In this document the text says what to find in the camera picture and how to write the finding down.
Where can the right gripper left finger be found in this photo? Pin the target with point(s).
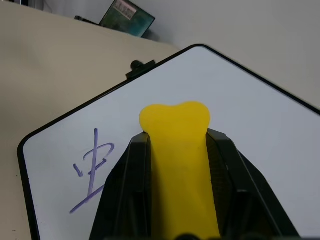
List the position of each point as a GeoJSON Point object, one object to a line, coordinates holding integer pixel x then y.
{"type": "Point", "coordinates": [130, 190]}

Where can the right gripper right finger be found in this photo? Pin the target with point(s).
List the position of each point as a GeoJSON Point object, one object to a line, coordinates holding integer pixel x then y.
{"type": "Point", "coordinates": [240, 195]}

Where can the yellow whiteboard eraser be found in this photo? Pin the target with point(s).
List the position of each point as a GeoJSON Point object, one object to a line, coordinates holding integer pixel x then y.
{"type": "Point", "coordinates": [180, 150]}

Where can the black-framed small whiteboard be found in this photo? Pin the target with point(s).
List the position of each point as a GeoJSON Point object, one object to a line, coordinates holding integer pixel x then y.
{"type": "Point", "coordinates": [225, 100]}

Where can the open laptop with dark screen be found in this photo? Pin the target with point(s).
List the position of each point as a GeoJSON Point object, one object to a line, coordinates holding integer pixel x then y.
{"type": "Point", "coordinates": [125, 20]}

